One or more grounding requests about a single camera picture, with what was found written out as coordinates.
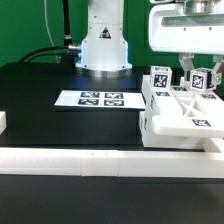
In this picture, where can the white block at left edge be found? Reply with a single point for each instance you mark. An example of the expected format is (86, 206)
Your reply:
(2, 121)

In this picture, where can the white chair back part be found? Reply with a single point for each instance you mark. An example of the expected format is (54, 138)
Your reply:
(182, 112)

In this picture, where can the white tagged cube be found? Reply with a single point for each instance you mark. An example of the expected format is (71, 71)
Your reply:
(160, 77)
(201, 79)

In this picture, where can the white U-shaped fence frame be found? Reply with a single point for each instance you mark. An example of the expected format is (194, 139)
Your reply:
(41, 161)

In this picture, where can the white chair seat part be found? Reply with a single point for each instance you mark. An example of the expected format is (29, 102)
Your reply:
(150, 139)

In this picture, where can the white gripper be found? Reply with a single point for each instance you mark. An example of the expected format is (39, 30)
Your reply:
(189, 27)

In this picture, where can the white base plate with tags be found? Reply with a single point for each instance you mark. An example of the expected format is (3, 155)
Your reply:
(97, 99)

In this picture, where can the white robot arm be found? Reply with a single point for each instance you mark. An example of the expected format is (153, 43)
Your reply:
(104, 49)

